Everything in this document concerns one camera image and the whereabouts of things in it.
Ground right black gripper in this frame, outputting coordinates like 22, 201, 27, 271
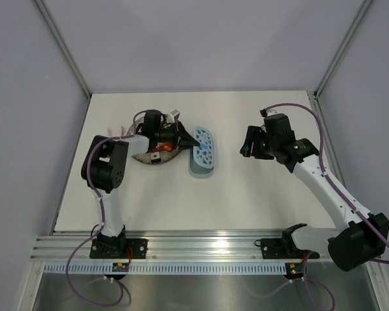
240, 125, 279, 160

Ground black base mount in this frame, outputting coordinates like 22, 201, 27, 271
89, 238, 148, 259
254, 238, 309, 260

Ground sushi roll piece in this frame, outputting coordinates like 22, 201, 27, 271
150, 152, 161, 163

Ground white slotted cable duct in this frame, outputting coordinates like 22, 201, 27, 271
44, 262, 287, 275

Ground orange carrot pieces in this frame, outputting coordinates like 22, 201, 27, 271
153, 143, 174, 152

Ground left aluminium frame post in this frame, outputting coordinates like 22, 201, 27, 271
32, 0, 92, 100

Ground speckled round plate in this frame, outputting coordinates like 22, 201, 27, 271
126, 111, 183, 165

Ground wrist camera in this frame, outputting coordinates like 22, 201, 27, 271
260, 108, 277, 118
167, 109, 180, 123

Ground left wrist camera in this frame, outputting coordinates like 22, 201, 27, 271
167, 109, 180, 123

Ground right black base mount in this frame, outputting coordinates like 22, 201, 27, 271
254, 238, 309, 260

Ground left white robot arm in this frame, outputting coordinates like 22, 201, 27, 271
81, 109, 200, 258

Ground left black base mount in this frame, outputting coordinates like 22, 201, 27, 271
89, 238, 148, 259

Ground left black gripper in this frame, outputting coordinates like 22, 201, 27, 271
154, 121, 200, 150

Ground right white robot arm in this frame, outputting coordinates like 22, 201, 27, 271
240, 113, 389, 271

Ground right aluminium frame post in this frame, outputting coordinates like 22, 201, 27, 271
313, 0, 377, 98

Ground aluminium frame post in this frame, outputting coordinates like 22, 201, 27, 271
313, 0, 377, 98
32, 0, 92, 100

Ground aluminium rail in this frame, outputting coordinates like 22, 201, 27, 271
32, 229, 380, 262

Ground blue lunch box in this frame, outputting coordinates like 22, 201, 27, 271
189, 148, 215, 179

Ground terrazzo pattern lunch box lid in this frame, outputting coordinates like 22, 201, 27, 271
193, 126, 215, 169

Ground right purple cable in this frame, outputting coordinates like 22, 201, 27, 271
246, 102, 389, 309

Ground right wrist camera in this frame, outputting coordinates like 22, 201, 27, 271
260, 108, 277, 118

